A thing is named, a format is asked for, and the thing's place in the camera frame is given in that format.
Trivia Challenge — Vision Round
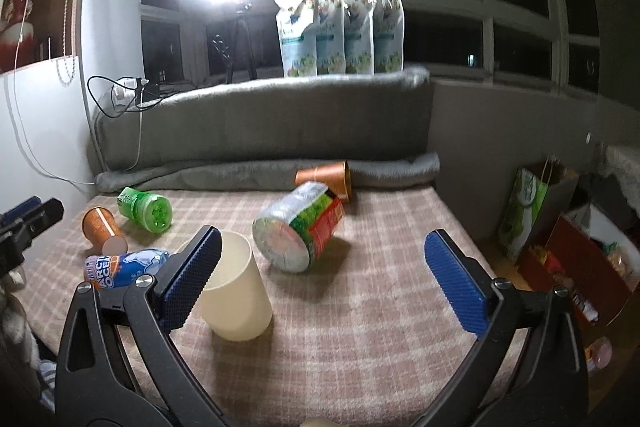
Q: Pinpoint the cream plastic cup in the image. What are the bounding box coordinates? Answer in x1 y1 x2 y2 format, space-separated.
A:
196 231 273 341

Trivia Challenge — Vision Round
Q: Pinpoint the small orange striped cup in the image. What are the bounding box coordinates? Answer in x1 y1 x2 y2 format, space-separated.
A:
81 206 128 256

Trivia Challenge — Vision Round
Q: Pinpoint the green plastic cup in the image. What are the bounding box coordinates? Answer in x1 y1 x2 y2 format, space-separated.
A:
117 186 172 234

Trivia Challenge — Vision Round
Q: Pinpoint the large colourful printed cup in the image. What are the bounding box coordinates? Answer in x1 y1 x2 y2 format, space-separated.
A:
252 181 345 273

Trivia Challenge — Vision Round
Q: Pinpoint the orange cup by blanket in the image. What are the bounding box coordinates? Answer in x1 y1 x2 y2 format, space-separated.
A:
294 160 352 202

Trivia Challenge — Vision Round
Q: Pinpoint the red box on floor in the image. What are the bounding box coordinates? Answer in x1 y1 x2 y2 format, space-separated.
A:
518 204 639 332

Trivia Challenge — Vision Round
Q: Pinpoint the plaid pink table cloth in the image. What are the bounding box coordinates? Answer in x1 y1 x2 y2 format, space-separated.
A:
18 185 494 426

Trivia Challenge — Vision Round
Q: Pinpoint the green white paper bag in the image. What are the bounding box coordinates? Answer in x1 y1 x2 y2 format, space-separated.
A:
498 156 579 263

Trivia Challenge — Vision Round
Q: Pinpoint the white power strip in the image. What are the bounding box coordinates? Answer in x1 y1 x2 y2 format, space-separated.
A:
110 77 144 107

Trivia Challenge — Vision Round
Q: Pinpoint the grey sofa backrest cover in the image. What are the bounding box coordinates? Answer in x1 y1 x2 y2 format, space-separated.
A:
94 67 433 170

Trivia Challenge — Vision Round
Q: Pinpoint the black light tripod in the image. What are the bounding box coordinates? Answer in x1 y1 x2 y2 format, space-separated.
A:
209 0 258 84

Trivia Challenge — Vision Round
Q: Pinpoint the rightmost white refill pouch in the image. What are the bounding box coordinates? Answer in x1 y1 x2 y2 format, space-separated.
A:
373 0 405 72

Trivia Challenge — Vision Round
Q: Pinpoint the white refill pouch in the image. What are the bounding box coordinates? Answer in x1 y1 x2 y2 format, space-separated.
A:
274 0 319 78
373 0 405 72
344 0 376 75
317 0 346 75

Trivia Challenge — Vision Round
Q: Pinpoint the leftmost white refill pouch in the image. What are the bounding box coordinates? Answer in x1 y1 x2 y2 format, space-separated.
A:
274 0 319 78

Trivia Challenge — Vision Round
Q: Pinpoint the black cable loop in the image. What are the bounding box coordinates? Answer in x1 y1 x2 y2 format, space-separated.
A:
86 74 164 118

